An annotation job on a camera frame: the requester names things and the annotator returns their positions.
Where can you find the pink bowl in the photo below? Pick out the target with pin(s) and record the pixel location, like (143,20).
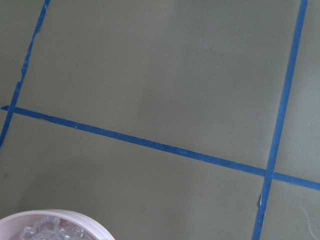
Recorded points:
(11,226)

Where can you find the clear ice cubes pile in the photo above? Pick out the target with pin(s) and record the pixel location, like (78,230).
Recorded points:
(54,228)

